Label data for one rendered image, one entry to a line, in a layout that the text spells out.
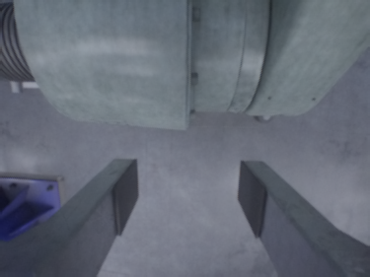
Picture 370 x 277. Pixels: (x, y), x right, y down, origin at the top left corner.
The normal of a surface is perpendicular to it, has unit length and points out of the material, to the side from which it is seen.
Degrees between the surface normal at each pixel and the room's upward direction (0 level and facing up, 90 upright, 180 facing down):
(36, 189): 0
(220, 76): 34
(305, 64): 48
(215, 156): 0
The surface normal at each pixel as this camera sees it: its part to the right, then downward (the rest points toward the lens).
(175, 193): -0.01, 0.22
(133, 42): -0.09, 0.50
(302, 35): -0.02, 0.88
